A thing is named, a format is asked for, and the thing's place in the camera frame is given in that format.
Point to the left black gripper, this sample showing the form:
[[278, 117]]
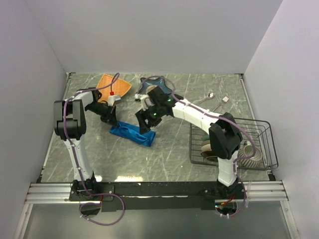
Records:
[[110, 118]]

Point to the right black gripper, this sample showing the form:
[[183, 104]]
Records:
[[142, 116]]

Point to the blue cloth napkin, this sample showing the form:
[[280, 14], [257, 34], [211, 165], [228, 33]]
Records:
[[132, 132]]

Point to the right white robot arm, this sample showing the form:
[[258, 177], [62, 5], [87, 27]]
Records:
[[224, 134]]

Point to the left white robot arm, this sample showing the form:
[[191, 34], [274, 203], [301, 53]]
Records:
[[70, 125]]

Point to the dark blue star dish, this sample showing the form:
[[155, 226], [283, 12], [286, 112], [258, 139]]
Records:
[[151, 83]]

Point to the green plate in rack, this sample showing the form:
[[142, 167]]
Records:
[[205, 138]]

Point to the silver spoon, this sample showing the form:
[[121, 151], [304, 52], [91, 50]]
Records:
[[209, 97]]

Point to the silver fork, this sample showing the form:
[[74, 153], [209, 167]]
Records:
[[222, 102]]

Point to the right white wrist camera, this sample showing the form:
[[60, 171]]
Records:
[[144, 100]]

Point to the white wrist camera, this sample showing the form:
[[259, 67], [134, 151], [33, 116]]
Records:
[[144, 100], [113, 99]]

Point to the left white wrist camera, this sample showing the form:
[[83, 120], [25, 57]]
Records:
[[113, 99]]

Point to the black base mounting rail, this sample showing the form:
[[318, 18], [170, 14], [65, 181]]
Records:
[[113, 196]]

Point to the black wire dish rack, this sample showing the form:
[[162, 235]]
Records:
[[261, 133]]

